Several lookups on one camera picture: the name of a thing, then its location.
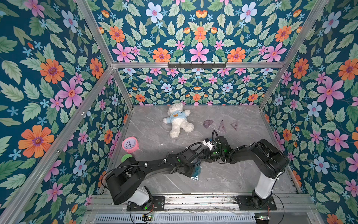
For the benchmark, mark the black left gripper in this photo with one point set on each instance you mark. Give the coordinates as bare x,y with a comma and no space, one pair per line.
189,174

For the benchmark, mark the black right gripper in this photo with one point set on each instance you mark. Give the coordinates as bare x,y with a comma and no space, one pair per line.
207,152

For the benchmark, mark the teal ruler set bag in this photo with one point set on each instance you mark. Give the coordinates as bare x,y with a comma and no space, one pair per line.
196,173

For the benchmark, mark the purple narrow triangle ruler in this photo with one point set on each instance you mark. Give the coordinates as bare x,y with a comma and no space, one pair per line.
222,127

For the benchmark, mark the purple protractor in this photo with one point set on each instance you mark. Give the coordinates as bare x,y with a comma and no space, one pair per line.
207,123

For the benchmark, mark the purple wide triangle ruler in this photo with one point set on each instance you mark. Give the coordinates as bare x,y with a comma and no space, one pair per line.
235,125

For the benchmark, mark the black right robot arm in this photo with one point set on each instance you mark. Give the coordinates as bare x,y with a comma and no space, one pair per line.
270,161

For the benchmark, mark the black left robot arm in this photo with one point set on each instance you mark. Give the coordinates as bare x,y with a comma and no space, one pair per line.
124,180

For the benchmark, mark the white teddy bear blue shirt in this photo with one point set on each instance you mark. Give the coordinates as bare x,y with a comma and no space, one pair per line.
177,117

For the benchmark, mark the white vent grille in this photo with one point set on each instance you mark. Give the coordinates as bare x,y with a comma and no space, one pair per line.
176,218

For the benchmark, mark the pink alarm clock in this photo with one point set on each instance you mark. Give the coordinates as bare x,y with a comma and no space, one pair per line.
130,145

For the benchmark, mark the green small jar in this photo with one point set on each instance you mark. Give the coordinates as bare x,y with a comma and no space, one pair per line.
125,157

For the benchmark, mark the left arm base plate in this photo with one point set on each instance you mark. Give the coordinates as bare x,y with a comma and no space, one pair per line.
155,203

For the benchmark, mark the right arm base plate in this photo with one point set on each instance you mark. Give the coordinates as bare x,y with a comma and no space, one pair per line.
255,203

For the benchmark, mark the black hook rail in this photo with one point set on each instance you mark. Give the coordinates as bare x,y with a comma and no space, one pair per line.
197,65

